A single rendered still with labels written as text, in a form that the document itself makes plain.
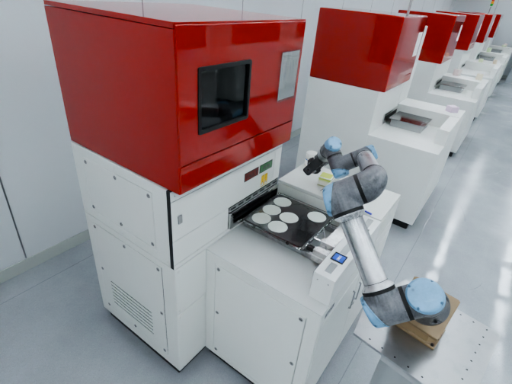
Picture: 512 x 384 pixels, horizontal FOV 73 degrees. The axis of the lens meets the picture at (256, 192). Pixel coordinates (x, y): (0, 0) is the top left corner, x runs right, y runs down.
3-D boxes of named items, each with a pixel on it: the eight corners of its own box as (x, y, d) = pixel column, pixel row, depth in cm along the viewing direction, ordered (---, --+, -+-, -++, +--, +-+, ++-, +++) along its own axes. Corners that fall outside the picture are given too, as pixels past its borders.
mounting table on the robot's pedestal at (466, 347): (488, 355, 144) (501, 334, 138) (450, 436, 116) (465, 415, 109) (387, 292, 171) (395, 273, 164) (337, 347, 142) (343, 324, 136)
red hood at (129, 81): (70, 140, 167) (42, -1, 137) (192, 107, 225) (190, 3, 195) (180, 196, 131) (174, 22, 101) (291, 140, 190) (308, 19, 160)
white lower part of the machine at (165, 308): (104, 315, 228) (83, 211, 187) (193, 253, 288) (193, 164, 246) (180, 381, 195) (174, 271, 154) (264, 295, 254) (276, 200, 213)
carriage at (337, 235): (310, 259, 163) (311, 254, 161) (342, 225, 189) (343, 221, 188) (325, 267, 159) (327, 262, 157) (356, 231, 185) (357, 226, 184)
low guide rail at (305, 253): (244, 225, 187) (244, 221, 185) (246, 224, 188) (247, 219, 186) (328, 269, 163) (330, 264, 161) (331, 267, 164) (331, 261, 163)
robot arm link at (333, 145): (331, 152, 162) (324, 136, 164) (322, 161, 172) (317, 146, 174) (346, 149, 164) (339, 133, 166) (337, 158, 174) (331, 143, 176)
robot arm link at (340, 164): (356, 169, 159) (347, 148, 162) (333, 178, 163) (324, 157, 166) (357, 172, 167) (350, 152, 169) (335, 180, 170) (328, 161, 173)
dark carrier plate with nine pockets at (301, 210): (242, 219, 179) (242, 218, 179) (279, 194, 204) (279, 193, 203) (301, 248, 163) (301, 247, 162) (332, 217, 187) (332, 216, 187)
